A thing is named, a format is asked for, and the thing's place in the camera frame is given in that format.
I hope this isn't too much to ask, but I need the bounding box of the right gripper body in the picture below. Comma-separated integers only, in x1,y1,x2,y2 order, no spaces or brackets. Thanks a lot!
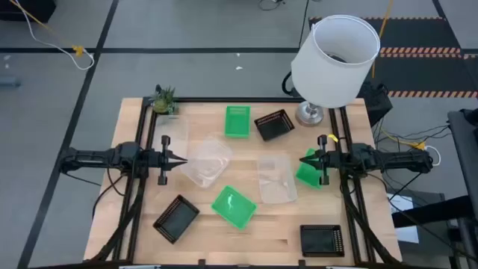
317,134,352,187

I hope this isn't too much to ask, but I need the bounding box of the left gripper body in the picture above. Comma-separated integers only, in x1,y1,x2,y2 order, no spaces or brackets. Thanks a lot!
143,135,172,186

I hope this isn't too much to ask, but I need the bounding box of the green plastic basket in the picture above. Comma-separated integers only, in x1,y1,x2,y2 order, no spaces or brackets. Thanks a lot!
224,105,252,139
210,185,258,231
294,148,323,191

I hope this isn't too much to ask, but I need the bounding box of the black plastic basket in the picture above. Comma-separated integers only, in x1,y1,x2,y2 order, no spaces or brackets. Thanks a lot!
253,108,296,142
152,194,201,245
299,224,345,259

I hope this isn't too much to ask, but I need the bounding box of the silver lamp base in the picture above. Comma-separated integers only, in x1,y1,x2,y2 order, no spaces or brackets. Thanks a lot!
294,100,325,126

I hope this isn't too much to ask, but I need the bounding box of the small potted succulent plant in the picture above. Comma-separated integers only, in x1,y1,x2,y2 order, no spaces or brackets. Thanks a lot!
151,84,179,117

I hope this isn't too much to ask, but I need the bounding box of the black power supply box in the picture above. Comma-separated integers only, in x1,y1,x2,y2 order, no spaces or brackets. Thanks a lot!
356,81,394,128

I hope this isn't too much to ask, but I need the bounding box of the white lamp shade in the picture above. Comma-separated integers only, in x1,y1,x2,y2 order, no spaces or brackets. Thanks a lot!
290,13,382,110

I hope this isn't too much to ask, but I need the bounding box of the white paper sheet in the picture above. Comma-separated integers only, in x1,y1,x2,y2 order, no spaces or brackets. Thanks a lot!
388,193,420,244

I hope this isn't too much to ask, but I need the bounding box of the black equipment stand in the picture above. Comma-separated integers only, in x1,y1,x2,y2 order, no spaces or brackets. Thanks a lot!
391,108,478,269

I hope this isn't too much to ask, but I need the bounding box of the black hazard-striped floor mat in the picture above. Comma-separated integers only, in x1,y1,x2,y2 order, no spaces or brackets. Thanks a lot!
308,15,478,99

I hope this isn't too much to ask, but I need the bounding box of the black floor crate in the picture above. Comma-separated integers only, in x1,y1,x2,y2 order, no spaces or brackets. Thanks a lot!
0,0,57,23

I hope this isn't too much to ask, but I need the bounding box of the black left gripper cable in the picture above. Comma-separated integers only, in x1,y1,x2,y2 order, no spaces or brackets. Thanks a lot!
106,167,127,198

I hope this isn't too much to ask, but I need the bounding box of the black arm base cable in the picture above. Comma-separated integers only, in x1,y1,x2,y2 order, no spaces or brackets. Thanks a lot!
91,173,126,221

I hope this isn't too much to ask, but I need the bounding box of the black lamp cord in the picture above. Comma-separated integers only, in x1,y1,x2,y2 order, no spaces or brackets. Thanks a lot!
282,70,299,97

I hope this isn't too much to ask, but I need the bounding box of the black aluminium table frame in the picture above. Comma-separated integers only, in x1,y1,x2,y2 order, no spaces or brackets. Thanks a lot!
87,96,403,269

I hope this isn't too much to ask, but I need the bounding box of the yellow cable with connector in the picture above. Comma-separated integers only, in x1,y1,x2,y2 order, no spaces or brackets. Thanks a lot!
380,129,427,151

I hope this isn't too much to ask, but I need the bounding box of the white looped cable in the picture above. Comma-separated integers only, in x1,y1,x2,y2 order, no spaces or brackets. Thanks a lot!
425,144,442,167

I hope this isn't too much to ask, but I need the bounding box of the black hanging cable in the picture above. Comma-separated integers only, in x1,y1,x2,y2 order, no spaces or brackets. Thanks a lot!
297,0,311,49

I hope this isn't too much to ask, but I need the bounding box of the yellow hanging cable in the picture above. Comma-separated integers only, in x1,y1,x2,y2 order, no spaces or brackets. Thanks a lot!
371,0,394,78
7,0,85,58

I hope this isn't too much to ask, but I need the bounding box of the white floor cable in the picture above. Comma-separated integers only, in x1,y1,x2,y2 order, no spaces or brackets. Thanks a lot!
13,0,96,71

